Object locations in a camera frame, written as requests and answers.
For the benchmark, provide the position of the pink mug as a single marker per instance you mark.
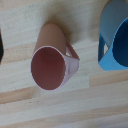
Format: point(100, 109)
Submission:
point(50, 50)

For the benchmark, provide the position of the blue mug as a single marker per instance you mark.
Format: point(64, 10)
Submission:
point(113, 26)

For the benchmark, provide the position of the black object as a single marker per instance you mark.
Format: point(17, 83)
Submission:
point(1, 46)

